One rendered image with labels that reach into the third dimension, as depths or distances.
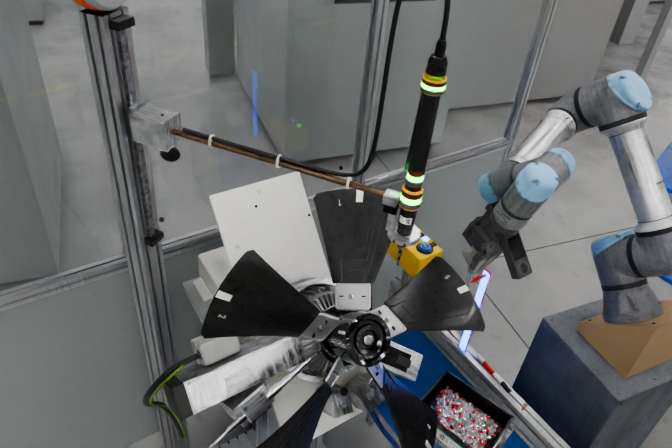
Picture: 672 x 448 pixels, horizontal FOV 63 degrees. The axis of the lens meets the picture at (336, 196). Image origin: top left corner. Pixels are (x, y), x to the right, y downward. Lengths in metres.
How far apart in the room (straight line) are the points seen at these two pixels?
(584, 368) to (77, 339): 1.53
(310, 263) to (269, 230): 0.15
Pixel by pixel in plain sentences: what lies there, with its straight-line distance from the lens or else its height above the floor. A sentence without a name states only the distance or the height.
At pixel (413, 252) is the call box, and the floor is 1.07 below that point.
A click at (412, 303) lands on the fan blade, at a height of 1.19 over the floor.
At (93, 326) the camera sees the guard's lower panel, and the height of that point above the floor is 0.77.
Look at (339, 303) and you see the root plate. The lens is 1.33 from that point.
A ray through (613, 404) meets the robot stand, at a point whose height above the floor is 0.98.
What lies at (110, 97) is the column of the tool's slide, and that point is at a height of 1.61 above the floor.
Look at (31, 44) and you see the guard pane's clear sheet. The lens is 1.46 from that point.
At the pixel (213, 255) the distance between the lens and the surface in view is 1.84.
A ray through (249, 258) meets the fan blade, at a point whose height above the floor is 1.42.
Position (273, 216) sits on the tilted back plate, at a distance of 1.48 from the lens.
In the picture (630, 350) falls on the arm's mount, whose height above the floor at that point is 1.09.
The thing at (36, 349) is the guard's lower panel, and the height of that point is 0.76.
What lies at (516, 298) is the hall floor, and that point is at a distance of 3.32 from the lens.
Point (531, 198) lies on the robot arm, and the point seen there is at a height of 1.58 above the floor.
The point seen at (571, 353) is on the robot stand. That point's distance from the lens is 1.75.
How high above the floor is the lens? 2.20
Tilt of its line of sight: 36 degrees down
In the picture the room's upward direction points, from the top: 6 degrees clockwise
